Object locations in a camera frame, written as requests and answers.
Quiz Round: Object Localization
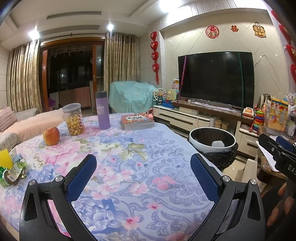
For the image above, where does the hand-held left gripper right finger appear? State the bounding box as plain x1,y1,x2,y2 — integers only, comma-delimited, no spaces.
185,153,266,241

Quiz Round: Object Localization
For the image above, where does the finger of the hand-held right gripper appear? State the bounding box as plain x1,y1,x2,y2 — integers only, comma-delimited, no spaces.
258,134,287,172
275,136,296,154

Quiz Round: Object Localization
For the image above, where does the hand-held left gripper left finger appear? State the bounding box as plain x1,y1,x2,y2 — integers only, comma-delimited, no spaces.
19,153,97,241

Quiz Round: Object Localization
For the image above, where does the white trash bin black bag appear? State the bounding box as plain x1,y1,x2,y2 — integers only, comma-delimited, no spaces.
189,127,238,172

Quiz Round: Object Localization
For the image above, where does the person's right hand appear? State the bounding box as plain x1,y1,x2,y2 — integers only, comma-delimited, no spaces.
266,183,296,229

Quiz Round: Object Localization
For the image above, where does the colourful toy box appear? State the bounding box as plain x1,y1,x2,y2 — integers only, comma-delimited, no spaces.
266,97,289,132

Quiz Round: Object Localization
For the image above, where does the white low stool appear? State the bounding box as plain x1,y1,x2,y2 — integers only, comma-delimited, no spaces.
240,159,258,183

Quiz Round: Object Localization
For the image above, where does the red apple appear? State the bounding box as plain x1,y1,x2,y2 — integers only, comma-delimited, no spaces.
43,127,60,146

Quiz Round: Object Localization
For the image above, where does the clear jar of yellow snacks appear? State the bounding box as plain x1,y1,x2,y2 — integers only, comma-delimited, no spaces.
62,103,85,136

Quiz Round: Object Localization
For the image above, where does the floral tablecloth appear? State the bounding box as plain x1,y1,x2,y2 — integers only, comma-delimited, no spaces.
0,112,223,241

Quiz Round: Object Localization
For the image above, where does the white television cabinet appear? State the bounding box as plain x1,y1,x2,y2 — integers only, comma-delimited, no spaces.
153,101,257,158

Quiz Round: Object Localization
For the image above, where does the pink sofa blanket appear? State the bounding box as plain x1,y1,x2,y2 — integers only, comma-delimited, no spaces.
2,108,64,142

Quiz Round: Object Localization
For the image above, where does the purple thermos bottle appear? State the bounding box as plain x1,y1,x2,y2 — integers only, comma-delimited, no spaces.
95,91,111,130

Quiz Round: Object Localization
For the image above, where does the stack of colourful books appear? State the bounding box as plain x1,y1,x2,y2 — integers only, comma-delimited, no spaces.
120,113,155,131

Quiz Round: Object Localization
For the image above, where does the light fabric sofa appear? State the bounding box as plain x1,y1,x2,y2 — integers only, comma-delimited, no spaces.
0,106,64,151

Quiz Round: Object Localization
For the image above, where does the black flat television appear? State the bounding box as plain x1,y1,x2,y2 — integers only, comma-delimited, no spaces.
178,51,255,109

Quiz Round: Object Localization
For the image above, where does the striped pink pillow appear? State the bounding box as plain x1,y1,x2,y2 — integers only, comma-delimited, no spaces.
0,106,18,132

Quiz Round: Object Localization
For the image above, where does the ferris wheel toy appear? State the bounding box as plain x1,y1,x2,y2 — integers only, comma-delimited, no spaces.
153,88,167,106

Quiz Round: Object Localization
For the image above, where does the teal covered armchair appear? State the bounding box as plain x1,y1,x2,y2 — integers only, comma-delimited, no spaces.
109,81,158,114

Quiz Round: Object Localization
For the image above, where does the wooden sliding glass door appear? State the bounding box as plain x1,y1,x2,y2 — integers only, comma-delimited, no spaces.
39,39,105,112

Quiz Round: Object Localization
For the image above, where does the beige patterned curtain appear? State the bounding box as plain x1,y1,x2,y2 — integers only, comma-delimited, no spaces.
103,32,137,90
7,39,43,114

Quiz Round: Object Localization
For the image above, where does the ceiling air vent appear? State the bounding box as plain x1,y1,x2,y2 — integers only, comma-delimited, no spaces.
46,11,102,21

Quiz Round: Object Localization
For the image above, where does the rainbow stacking ring toy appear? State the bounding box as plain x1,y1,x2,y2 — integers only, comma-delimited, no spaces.
250,109,264,133

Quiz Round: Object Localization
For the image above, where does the beige bag with straps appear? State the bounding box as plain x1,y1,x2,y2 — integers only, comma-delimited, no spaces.
257,94,272,112

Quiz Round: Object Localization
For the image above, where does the pink strap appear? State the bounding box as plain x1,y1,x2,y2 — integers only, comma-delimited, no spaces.
179,55,187,100

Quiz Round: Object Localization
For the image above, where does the gold figure wall decoration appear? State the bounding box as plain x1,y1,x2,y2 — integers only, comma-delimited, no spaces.
253,22,265,37

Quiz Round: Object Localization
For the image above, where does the round red wall sticker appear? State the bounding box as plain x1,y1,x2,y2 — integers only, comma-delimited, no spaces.
205,25,219,39

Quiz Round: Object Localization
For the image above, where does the red knot wall hanging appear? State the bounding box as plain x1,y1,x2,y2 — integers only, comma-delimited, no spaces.
150,31,160,85

